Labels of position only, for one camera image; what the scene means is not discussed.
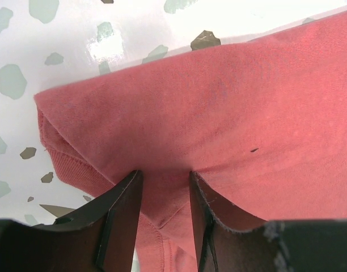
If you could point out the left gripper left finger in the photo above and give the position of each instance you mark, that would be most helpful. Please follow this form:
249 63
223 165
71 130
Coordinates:
99 236

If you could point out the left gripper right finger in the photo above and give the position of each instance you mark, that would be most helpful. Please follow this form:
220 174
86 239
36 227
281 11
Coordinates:
227 238

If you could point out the red t shirt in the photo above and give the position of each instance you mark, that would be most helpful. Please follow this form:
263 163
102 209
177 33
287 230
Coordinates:
263 122

